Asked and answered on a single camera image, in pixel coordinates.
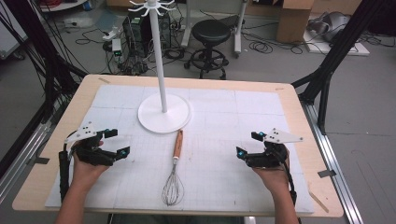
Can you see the person's right hand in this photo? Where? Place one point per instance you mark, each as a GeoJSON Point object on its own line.
{"type": "Point", "coordinates": [274, 179]}

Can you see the black tape strip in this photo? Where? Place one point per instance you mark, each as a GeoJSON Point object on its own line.
{"type": "Point", "coordinates": [327, 173]}
{"type": "Point", "coordinates": [41, 160]}

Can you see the white round table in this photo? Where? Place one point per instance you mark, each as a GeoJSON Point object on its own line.
{"type": "Point", "coordinates": [62, 4]}

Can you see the black round stool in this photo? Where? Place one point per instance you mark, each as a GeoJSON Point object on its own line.
{"type": "Point", "coordinates": [210, 32]}

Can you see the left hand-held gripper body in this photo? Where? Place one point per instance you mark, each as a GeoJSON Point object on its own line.
{"type": "Point", "coordinates": [93, 154]}

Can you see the person's left hand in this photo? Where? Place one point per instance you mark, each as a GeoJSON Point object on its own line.
{"type": "Point", "coordinates": [84, 174]}

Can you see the white flat board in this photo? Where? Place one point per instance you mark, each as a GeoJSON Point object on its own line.
{"type": "Point", "coordinates": [358, 49]}

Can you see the white power strip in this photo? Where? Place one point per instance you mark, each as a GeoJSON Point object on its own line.
{"type": "Point", "coordinates": [110, 34]}

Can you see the grey white headset device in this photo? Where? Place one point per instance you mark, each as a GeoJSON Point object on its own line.
{"type": "Point", "coordinates": [330, 25]}

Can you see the white cabinet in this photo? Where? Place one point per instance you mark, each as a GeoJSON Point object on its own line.
{"type": "Point", "coordinates": [9, 34]}

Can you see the wooden stick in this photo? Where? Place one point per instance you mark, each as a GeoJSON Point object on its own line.
{"type": "Point", "coordinates": [319, 201]}

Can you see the white power adapter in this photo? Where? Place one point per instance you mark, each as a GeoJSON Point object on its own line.
{"type": "Point", "coordinates": [117, 48]}

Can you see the cardboard box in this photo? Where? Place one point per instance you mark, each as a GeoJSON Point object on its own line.
{"type": "Point", "coordinates": [292, 21]}

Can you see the black metal stand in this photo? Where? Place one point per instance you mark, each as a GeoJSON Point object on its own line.
{"type": "Point", "coordinates": [336, 53]}
{"type": "Point", "coordinates": [49, 62]}

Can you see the white hook stand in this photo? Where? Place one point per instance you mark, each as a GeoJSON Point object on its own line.
{"type": "Point", "coordinates": [163, 116]}

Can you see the white grid mat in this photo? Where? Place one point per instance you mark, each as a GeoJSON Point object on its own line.
{"type": "Point", "coordinates": [224, 174]}

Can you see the black computer tower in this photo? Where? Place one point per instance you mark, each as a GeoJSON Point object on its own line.
{"type": "Point", "coordinates": [137, 34]}

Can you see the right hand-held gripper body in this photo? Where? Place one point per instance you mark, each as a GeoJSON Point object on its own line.
{"type": "Point", "coordinates": [267, 158]}

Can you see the person's legs in jeans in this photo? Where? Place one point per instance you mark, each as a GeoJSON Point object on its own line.
{"type": "Point", "coordinates": [177, 219]}

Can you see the white stand leg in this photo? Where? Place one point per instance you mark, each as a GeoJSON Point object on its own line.
{"type": "Point", "coordinates": [186, 28]}
{"type": "Point", "coordinates": [239, 34]}

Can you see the aluminium rail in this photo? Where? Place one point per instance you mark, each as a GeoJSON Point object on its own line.
{"type": "Point", "coordinates": [334, 161]}
{"type": "Point", "coordinates": [21, 165]}

